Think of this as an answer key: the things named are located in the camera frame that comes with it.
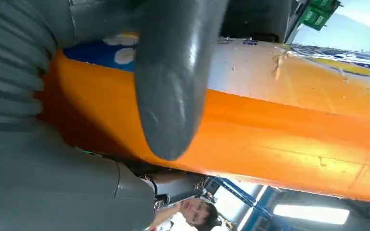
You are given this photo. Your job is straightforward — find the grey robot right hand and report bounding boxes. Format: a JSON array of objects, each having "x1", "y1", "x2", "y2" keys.
[{"x1": 0, "y1": 0, "x2": 293, "y2": 231}]

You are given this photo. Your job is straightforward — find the green hanging sign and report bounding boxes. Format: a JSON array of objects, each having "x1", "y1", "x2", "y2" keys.
[{"x1": 299, "y1": 0, "x2": 344, "y2": 32}]

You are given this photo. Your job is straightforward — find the person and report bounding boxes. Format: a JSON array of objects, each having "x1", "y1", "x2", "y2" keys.
[{"x1": 146, "y1": 197, "x2": 225, "y2": 231}]

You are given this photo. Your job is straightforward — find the blue steel beam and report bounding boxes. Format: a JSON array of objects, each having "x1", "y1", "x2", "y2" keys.
[{"x1": 204, "y1": 176, "x2": 290, "y2": 231}]

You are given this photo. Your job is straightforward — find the ceiling light panel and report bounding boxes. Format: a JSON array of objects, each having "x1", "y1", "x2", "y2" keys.
[{"x1": 272, "y1": 204, "x2": 351, "y2": 226}]

